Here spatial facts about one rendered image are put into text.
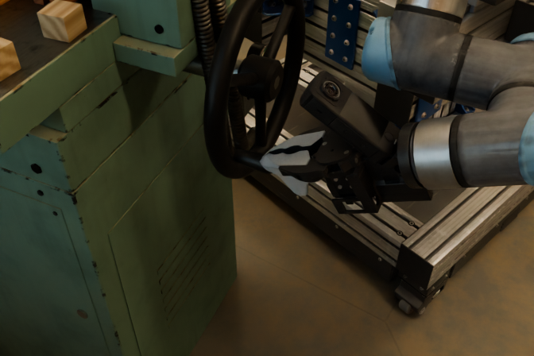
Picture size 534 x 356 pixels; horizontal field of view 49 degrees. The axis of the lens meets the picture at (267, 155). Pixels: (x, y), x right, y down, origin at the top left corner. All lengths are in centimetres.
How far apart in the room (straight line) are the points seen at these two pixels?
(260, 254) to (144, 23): 97
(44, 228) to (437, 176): 59
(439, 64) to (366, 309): 98
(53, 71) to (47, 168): 15
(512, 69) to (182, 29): 39
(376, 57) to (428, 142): 12
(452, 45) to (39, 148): 51
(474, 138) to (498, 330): 105
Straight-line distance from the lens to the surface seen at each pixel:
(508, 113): 59
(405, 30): 66
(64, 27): 75
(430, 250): 139
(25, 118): 71
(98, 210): 89
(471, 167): 59
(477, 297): 164
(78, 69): 76
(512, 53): 66
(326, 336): 149
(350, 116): 63
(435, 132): 60
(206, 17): 78
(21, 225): 98
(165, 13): 76
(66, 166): 80
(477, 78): 65
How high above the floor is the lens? 127
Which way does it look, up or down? 41 degrees down
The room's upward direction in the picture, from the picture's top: straight up
